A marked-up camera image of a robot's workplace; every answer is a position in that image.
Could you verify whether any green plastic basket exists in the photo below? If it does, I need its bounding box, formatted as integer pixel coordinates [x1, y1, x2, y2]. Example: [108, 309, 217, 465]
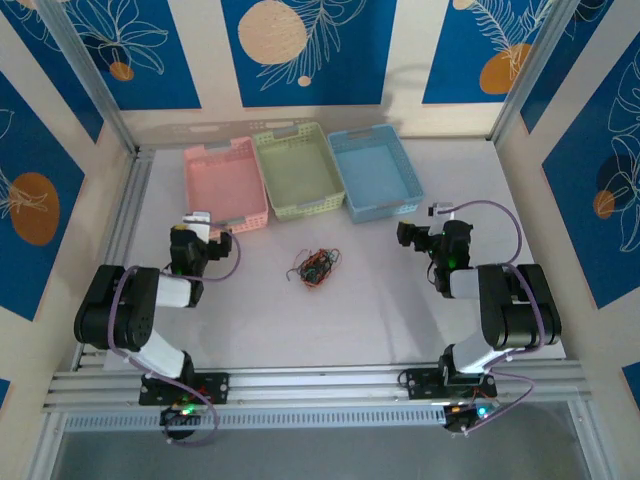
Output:
[252, 121, 347, 223]

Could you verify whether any aluminium mounting rail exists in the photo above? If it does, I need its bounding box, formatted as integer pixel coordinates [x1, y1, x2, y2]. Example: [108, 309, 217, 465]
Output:
[42, 362, 594, 416]

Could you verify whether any black left controller box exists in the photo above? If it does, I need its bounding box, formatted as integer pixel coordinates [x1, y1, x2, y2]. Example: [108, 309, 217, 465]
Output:
[159, 405, 204, 441]

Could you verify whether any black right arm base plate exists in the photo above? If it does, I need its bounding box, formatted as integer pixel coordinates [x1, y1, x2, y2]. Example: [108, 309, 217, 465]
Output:
[403, 367, 499, 401]

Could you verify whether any aluminium frame post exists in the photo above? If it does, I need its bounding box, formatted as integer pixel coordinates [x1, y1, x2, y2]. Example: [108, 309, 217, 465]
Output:
[37, 0, 141, 156]
[483, 0, 615, 144]

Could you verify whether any black right controller box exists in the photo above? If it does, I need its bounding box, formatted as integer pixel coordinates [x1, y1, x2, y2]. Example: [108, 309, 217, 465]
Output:
[443, 402, 494, 434]

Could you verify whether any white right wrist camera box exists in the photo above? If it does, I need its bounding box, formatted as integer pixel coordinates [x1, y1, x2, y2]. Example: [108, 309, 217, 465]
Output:
[427, 201, 459, 221]

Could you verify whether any aluminium frame leg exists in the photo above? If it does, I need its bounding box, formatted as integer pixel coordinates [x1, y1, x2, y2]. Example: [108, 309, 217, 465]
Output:
[25, 413, 69, 480]
[568, 401, 620, 480]

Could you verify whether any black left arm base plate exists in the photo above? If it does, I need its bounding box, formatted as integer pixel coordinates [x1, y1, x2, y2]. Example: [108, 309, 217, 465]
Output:
[138, 372, 231, 405]

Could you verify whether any blue plastic basket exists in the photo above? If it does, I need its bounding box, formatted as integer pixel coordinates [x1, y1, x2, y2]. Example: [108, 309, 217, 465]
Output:
[327, 123, 426, 225]

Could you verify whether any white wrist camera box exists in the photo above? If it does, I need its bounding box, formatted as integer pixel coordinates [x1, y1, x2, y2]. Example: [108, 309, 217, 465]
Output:
[427, 201, 459, 221]
[181, 211, 212, 242]

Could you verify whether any aluminium side rail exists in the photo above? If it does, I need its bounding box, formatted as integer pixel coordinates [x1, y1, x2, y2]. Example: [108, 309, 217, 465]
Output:
[72, 146, 156, 371]

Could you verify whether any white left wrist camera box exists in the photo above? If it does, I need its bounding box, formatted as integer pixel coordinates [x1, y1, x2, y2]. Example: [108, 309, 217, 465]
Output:
[181, 211, 212, 242]

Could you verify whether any pink plastic basket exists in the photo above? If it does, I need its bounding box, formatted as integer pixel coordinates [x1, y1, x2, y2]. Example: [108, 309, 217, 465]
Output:
[182, 136, 271, 236]

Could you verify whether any thin orange cable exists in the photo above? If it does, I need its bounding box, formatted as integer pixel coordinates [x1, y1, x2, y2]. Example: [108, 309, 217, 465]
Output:
[294, 249, 342, 295]

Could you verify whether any black controller box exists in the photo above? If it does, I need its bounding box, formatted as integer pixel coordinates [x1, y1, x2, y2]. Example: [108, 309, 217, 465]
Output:
[159, 405, 204, 441]
[443, 402, 494, 434]

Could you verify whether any thin dark red cable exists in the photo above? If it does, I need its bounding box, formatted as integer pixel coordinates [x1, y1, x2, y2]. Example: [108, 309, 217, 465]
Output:
[304, 249, 341, 281]

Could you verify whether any grey slotted cable duct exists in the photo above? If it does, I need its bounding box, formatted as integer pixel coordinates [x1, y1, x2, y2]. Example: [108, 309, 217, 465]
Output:
[62, 407, 451, 434]

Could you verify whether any thin green cable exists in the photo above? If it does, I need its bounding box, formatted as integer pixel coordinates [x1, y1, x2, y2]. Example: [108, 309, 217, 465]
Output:
[302, 259, 334, 284]

